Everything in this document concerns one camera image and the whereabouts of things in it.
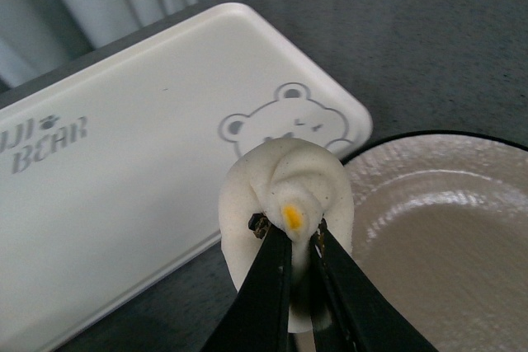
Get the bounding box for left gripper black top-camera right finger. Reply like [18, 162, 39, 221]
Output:
[309, 219, 436, 351]

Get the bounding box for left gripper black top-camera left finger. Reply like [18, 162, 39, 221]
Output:
[201, 214, 292, 351]

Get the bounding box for beige plate black rim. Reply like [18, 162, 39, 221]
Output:
[345, 133, 527, 351]

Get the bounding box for white steamed bun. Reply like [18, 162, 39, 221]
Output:
[219, 138, 354, 333]

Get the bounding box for white bear serving tray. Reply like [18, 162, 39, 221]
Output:
[1, 2, 373, 351]

